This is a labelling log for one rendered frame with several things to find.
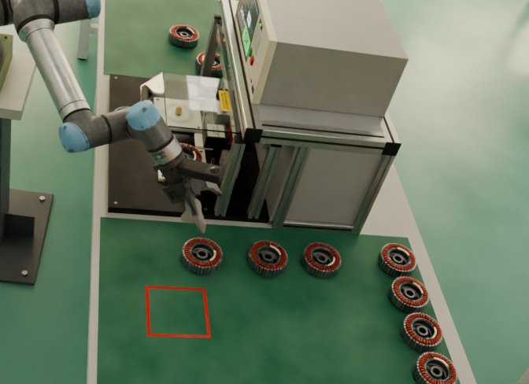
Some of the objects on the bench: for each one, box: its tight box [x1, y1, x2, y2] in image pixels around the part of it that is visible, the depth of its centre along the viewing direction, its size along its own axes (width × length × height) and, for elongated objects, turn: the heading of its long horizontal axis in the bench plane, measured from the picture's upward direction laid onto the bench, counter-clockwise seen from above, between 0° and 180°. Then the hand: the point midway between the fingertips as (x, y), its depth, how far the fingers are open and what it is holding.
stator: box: [179, 143, 202, 161], centre depth 236 cm, size 11×11×4 cm
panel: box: [255, 142, 299, 221], centre depth 243 cm, size 1×66×30 cm, turn 174°
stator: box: [181, 238, 223, 275], centre depth 213 cm, size 11×11×4 cm
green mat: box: [103, 0, 230, 79], centre depth 300 cm, size 94×61×1 cm, turn 84°
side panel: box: [271, 146, 396, 234], centre depth 225 cm, size 28×3×32 cm, turn 84°
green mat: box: [97, 217, 461, 384], centre depth 208 cm, size 94×61×1 cm, turn 84°
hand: (215, 214), depth 202 cm, fingers open, 14 cm apart
